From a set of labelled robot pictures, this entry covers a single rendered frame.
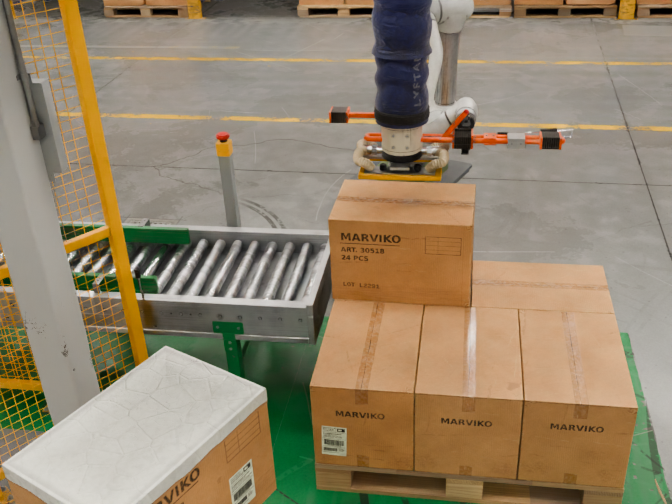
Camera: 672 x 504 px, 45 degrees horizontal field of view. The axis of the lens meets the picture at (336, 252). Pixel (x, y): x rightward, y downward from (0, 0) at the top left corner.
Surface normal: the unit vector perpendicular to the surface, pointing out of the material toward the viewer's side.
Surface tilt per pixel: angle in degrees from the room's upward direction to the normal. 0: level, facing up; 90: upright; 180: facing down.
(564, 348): 0
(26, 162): 90
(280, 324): 90
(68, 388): 90
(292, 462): 0
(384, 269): 90
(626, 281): 0
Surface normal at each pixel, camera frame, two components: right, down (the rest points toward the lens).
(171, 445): -0.04, -0.87
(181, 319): -0.15, 0.50
